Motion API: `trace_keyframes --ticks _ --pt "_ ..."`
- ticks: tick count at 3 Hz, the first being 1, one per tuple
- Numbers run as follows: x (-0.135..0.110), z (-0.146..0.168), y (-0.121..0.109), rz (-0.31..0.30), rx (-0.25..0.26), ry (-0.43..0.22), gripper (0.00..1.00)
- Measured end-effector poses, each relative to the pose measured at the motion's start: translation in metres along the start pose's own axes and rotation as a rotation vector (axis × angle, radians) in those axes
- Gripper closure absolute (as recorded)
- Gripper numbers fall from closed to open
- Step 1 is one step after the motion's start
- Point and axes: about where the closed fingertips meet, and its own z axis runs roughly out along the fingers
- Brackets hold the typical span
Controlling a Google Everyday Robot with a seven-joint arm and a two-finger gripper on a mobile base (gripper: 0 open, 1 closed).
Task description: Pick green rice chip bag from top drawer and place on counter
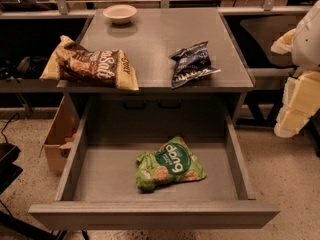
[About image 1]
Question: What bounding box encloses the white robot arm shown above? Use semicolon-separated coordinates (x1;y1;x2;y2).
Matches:
271;1;320;138

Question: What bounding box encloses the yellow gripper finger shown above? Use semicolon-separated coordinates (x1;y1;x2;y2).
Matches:
283;71;320;115
274;107;310;138

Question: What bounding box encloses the open grey drawer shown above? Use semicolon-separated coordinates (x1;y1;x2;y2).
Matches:
29;96;279;230

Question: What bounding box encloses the cardboard box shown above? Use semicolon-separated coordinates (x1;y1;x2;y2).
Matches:
43;96;79;173

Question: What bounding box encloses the brown sea salt chip bag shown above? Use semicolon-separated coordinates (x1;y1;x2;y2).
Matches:
40;35;139;91

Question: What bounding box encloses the grey counter cabinet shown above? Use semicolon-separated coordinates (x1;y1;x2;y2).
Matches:
58;8;253;125

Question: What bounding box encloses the black equipment on left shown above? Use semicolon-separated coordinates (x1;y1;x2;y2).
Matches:
0;56;49;80

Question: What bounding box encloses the green rice chip bag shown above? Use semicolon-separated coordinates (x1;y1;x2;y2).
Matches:
135;136;206;191

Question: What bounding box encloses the dark blue chip bag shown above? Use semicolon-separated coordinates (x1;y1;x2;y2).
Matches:
170;41;220;89

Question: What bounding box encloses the white ceramic bowl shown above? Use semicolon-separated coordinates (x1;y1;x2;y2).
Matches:
103;5;137;25

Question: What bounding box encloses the black base with cable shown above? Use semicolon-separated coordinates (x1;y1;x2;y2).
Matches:
0;113;22;194

